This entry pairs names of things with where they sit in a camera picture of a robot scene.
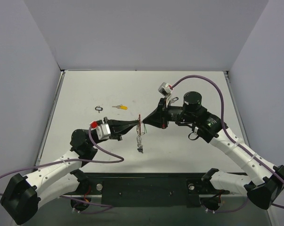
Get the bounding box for red-handled metal keyring holder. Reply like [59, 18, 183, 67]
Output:
[136, 114, 143, 153]

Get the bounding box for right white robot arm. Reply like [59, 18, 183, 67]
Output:
[143, 91, 284, 210]

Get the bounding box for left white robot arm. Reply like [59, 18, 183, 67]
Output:
[0, 118, 140, 225]

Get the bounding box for key with small black tag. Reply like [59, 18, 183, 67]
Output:
[170, 97, 179, 104]

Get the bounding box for key with yellow tag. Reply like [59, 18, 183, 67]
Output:
[113, 105, 128, 110]

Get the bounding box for key with large black tag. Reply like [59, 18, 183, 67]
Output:
[95, 106, 103, 113]

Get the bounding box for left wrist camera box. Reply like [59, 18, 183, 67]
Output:
[90, 121, 111, 140]

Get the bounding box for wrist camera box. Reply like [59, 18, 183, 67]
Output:
[158, 82, 173, 100]
[90, 121, 111, 140]

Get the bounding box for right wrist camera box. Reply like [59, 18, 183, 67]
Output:
[158, 82, 173, 100]

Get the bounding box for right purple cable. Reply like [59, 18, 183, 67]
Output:
[171, 74, 284, 214]

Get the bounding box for purple cable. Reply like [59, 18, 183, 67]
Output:
[0, 128, 125, 214]
[171, 74, 284, 214]

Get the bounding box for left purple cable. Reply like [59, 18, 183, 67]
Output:
[0, 128, 125, 214]

